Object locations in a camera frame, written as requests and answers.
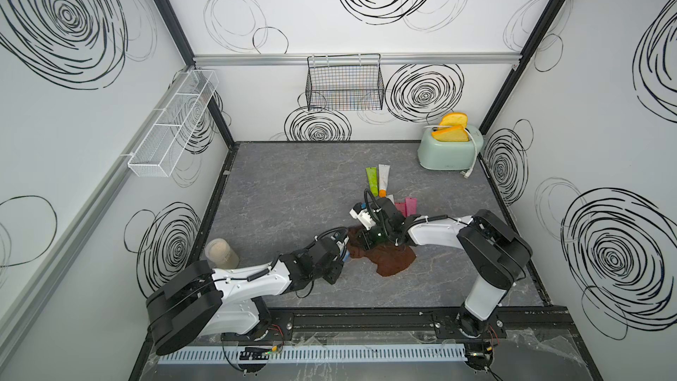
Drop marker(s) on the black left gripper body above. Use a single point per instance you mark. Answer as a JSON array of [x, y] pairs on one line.
[[331, 272]]

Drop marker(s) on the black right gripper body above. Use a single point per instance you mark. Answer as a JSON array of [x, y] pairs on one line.
[[375, 235]]

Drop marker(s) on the crimson pink toothpaste tube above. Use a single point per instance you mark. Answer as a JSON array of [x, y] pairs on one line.
[[402, 208]]

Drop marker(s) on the magenta toothpaste tube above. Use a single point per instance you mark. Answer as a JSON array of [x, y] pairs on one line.
[[411, 205]]

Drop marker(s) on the brown cloth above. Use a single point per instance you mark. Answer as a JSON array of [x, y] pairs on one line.
[[389, 259]]

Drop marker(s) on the green toothpaste tube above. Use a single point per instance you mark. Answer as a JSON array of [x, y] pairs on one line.
[[372, 176]]

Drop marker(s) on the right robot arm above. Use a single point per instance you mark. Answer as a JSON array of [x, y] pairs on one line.
[[498, 253]]

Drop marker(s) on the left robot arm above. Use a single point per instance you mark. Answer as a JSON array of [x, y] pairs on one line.
[[201, 300]]

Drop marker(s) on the mint green toaster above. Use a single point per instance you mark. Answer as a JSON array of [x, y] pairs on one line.
[[435, 155]]

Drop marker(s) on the beige sponge roll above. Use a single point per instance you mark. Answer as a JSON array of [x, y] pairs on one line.
[[221, 255]]

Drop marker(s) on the yellow toast slice front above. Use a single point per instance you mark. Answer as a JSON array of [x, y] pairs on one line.
[[451, 134]]

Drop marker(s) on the yellow toast slice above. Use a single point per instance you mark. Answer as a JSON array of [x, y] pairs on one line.
[[451, 134], [455, 119]]

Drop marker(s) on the yellow toast slice back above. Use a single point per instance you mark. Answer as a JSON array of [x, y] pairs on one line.
[[455, 119]]

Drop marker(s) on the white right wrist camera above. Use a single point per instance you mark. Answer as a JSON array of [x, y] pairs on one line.
[[363, 213]]

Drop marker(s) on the grey slotted cable duct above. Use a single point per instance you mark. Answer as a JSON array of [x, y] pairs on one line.
[[383, 353]]

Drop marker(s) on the black wire wall basket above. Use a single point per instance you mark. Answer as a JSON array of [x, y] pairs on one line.
[[350, 82]]

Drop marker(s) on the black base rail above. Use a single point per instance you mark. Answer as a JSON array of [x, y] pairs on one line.
[[445, 322]]

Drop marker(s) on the white wire wall basket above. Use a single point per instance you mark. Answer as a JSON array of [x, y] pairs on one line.
[[164, 143]]

